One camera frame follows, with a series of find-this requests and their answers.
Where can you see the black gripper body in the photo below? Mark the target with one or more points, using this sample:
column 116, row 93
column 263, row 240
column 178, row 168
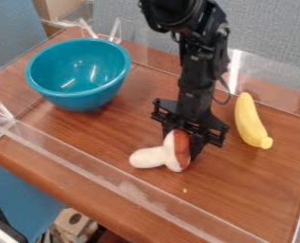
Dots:
column 190, row 112

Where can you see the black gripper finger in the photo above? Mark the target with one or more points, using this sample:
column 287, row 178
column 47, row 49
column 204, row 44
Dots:
column 198, row 141
column 168, row 127

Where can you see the brown white toy mushroom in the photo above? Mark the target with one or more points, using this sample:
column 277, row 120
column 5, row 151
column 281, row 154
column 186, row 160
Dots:
column 172, row 155

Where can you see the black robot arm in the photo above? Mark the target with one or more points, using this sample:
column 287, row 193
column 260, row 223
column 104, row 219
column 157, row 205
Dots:
column 198, row 27

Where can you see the blue plastic bowl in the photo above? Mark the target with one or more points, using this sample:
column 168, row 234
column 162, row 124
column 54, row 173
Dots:
column 78, row 73

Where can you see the yellow toy banana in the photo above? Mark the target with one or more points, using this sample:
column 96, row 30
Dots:
column 249, row 124

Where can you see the wooden block with hole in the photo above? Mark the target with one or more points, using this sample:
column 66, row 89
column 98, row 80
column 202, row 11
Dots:
column 73, row 227

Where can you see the blue cabinet panel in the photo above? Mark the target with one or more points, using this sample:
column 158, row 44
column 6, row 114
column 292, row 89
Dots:
column 29, row 209

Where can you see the clear acrylic barrier wall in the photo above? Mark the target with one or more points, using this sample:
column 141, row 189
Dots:
column 237, row 196

